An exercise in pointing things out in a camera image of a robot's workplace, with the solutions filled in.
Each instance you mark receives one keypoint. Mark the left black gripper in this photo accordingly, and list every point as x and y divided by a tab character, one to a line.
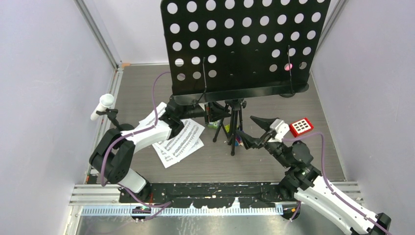
216	113

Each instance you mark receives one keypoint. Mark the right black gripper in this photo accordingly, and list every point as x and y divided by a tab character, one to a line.
249	141

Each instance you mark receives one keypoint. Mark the black music stand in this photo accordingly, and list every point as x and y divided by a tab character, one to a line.
232	49

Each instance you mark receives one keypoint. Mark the sheet music page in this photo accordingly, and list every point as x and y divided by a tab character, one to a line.
170	158
185	138

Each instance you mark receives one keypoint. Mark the white toy microphone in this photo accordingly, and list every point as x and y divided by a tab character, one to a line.
106	101

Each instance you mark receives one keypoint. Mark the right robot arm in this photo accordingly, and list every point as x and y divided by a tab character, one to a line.
307	184

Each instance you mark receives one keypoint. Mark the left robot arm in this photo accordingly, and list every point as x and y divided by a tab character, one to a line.
113	155

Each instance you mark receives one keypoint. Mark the green owl number block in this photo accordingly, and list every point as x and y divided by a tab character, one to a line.
214	125

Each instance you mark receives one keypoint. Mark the colourful toy brick car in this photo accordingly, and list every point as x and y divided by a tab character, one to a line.
238	140

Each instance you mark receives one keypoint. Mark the red white cube block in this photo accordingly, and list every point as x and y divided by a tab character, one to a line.
300	127

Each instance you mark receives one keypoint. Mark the black round microphone stand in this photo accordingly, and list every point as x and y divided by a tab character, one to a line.
289	95

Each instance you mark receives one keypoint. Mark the pink toy microphone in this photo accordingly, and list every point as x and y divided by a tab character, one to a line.
288	66

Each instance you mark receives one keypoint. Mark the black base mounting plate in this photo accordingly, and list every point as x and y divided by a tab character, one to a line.
245	195

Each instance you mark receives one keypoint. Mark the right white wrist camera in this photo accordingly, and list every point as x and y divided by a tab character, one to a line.
278	130

